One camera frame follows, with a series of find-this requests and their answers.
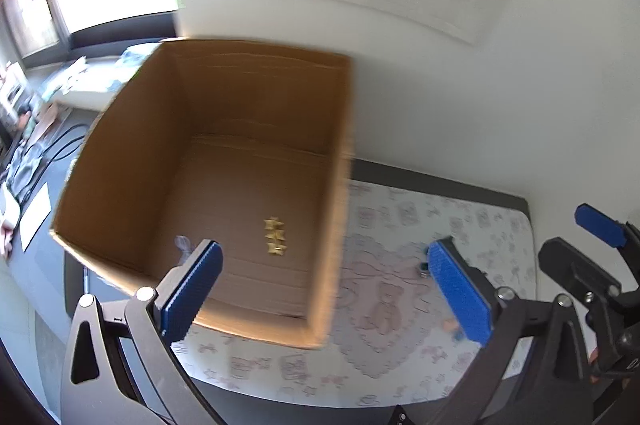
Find black cables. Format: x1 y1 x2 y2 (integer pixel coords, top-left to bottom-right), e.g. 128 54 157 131
27 122 101 193

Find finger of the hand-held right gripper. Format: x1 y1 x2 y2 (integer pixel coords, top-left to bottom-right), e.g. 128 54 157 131
539 237 626 301
575 204 640 256

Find printed pink white mat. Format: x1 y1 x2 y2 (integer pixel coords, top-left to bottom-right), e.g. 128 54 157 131
170 178 535 411

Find brown cardboard box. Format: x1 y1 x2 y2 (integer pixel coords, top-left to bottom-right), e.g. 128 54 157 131
49 38 357 351

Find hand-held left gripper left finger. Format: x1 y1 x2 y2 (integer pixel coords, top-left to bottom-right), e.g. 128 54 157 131
60 239 226 425

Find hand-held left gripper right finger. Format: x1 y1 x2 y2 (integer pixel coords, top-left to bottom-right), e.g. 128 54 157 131
427 237 596 425

